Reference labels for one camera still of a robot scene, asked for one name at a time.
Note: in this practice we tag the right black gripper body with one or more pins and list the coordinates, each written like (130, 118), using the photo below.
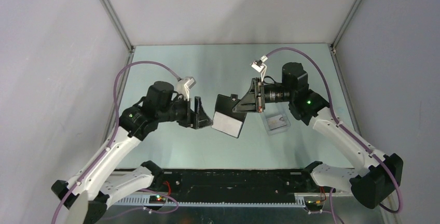
(276, 93)

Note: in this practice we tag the left aluminium frame post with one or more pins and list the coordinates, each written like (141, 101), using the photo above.
(116, 22)

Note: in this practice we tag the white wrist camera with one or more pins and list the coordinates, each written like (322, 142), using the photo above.
(260, 66)
(184, 85)

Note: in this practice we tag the aluminium frame post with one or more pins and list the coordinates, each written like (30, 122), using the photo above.
(346, 22)
(116, 22)

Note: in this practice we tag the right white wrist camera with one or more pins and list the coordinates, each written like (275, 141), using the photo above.
(260, 66)

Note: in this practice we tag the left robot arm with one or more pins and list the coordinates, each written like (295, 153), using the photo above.
(90, 193)

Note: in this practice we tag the controller board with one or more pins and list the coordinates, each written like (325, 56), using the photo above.
(314, 206)
(155, 199)

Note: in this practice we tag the left controller board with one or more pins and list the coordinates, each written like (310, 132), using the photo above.
(155, 199)

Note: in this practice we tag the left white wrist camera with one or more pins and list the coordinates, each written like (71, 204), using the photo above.
(184, 85)

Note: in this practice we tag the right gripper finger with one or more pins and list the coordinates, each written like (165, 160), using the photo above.
(250, 96)
(245, 107)

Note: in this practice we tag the clear plastic card tray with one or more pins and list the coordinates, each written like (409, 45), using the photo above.
(264, 116)

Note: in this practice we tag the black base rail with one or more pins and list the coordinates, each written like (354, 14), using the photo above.
(234, 186)

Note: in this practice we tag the right aluminium frame post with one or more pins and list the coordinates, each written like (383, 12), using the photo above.
(346, 22)

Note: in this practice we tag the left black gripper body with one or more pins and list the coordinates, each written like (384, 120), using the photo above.
(180, 111)

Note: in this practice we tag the right controller board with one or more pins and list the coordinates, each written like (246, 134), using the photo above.
(314, 206)

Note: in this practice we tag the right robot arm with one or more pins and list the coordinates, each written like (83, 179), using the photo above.
(374, 175)

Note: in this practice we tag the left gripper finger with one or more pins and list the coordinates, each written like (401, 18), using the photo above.
(199, 112)
(201, 123)

